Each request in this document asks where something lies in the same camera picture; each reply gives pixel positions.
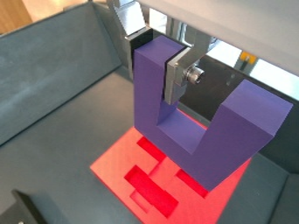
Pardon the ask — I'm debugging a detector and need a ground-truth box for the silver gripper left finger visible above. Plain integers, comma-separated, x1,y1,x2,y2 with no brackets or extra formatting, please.
107,0,153,70

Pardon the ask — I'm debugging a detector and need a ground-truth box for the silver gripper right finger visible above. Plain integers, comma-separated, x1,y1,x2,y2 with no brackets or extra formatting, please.
163,31,211,105

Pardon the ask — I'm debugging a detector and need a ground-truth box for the purple U-shaped block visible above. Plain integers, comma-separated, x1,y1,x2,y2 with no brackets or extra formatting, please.
134,36,294,191

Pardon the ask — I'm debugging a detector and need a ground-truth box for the black angled fixture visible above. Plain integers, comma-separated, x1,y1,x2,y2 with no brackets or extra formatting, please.
0,189,49,224

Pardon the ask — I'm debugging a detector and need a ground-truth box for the red board with cutouts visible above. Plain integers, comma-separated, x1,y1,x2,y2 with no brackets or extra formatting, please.
89,108,253,224

